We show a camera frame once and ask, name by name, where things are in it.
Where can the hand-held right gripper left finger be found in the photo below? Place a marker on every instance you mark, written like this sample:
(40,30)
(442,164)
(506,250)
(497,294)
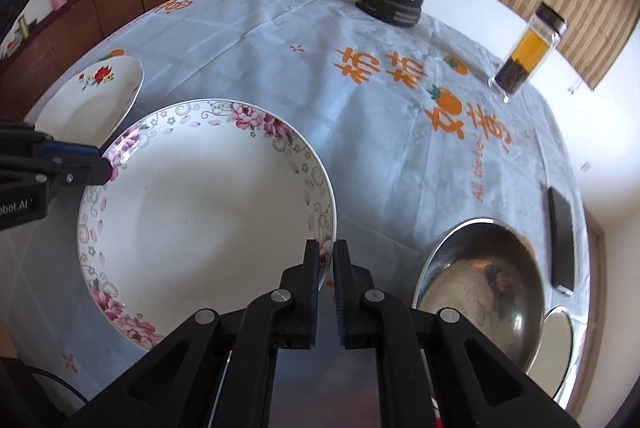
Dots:
(312,293)

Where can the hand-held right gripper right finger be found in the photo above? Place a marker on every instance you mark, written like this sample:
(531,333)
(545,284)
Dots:
(340,295)

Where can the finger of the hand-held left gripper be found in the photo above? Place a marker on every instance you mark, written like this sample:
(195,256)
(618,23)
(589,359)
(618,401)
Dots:
(85,170)
(70,149)

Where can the small red flower plate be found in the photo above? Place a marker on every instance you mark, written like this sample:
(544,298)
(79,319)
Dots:
(85,108)

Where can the large pink floral plate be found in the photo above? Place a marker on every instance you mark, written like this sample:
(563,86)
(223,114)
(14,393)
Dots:
(200,208)

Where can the green bottle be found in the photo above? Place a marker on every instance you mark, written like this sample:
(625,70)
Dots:
(22,28)

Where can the stainless steel bowl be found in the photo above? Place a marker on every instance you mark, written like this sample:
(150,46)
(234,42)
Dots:
(480,298)

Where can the orange printed tablecloth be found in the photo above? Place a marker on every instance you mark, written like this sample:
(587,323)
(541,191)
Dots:
(375,148)

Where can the black smartphone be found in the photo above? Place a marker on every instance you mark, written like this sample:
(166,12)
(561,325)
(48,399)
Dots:
(560,243)

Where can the cream enamel plate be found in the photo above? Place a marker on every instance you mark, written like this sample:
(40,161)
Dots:
(557,358)

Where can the glass tea bottle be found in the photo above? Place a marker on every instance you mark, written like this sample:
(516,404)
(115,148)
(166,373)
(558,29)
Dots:
(530,48)

